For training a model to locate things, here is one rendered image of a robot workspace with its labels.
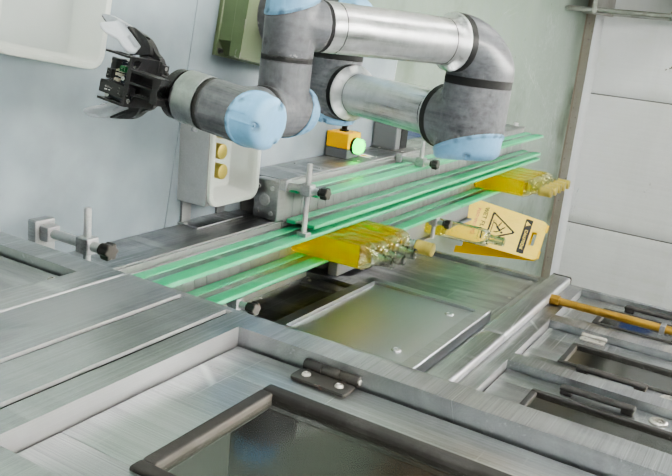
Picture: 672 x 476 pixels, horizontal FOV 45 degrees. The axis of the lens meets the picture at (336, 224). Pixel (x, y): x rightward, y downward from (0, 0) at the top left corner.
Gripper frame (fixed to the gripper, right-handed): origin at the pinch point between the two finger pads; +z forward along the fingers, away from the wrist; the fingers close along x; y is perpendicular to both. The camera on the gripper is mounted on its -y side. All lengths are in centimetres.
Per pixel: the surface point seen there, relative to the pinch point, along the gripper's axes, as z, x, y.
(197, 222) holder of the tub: 11, 33, -47
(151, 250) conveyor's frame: 3.8, 34.6, -26.1
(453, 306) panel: -36, 42, -93
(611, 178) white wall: 40, 43, -666
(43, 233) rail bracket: 2.3, 28.3, 2.2
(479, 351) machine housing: -51, 42, -72
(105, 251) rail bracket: -11.3, 26.4, 2.2
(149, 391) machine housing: -54, 20, 39
